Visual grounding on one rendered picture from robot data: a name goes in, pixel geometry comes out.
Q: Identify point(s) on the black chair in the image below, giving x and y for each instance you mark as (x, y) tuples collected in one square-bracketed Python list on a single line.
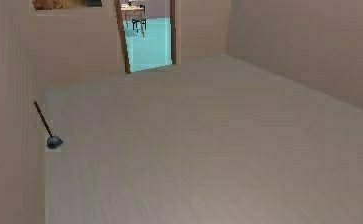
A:
[(139, 22)]

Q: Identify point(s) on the light wooden table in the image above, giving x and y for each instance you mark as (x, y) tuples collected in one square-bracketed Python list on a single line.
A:
[(132, 10)]

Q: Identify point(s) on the black toilet plunger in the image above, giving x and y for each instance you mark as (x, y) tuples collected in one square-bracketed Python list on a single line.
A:
[(54, 141)]

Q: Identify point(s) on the brown door frame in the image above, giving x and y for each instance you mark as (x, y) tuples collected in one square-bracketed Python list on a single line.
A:
[(122, 36)]

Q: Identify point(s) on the orange framed wall picture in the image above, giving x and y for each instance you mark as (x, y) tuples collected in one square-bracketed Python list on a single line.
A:
[(60, 3)]

